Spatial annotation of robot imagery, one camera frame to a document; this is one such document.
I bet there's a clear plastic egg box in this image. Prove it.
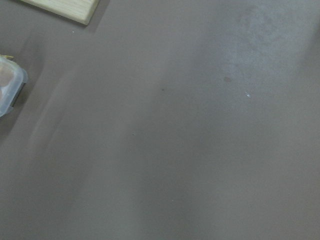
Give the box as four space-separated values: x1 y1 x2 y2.
0 54 28 117

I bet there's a wooden cutting board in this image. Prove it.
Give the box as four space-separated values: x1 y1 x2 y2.
22 0 100 26

